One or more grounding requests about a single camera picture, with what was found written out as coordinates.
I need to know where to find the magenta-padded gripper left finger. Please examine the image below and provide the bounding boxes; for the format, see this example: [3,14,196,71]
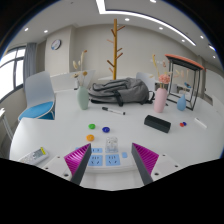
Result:
[41,143,92,186]

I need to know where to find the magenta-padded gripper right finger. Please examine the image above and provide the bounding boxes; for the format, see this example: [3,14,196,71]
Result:
[130,142,183,186]

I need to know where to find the transparent charger block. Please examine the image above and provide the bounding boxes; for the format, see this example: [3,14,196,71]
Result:
[105,136,120,154]

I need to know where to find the black rectangular box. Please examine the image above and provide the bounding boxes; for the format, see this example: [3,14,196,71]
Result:
[143,114,172,134]

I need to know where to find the white remote control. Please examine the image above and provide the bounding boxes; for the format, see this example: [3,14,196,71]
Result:
[18,146,50,165]

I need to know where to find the black marker pen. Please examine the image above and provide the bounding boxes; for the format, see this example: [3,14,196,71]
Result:
[101,106,127,116]

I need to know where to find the pink vase with flowers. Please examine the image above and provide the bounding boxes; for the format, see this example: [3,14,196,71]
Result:
[151,54,173,114]

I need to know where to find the green vase with dried flowers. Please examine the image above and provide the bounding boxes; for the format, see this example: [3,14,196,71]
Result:
[72,49,91,111]

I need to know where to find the blue vase with dried stems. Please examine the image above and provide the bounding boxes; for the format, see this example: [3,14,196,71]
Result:
[176,69,191,112]

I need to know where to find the grey backpack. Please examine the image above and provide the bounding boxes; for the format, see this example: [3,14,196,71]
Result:
[88,77,156,107]

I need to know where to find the plain white chair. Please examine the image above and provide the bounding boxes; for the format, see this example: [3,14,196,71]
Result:
[135,71,157,93]

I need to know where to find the white chair with blue cushion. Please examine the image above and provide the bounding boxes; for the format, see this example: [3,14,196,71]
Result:
[18,70,57,122]

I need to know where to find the black-framed orange-topped side table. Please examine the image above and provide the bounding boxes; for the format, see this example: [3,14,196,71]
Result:
[164,53,205,111]

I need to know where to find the grey curtain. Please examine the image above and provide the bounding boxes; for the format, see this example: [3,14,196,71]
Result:
[23,42,38,84]

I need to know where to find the window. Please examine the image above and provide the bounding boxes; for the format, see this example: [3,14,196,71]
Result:
[0,46,27,101]

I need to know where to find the wooden coat rack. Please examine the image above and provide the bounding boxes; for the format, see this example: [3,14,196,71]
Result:
[106,18,126,81]

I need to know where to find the round ceiling spotlights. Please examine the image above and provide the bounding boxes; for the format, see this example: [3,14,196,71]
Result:
[23,0,218,51]

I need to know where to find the long ceiling light strip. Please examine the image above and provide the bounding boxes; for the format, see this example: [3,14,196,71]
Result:
[95,0,198,47]

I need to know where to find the round wall clock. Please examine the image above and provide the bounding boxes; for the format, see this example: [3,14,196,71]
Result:
[50,38,62,51]

